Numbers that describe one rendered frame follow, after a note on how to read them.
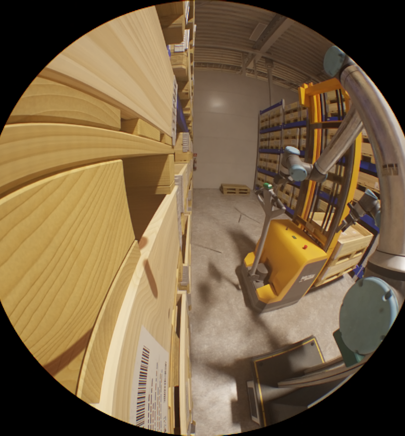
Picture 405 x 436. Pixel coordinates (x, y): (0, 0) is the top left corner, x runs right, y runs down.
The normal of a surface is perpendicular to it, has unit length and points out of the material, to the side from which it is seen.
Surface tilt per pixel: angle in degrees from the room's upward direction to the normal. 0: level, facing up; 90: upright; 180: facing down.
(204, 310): 0
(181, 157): 90
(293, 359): 0
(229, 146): 90
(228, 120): 90
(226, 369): 0
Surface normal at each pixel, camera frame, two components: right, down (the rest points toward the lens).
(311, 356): 0.02, -0.90
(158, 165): 0.06, 0.44
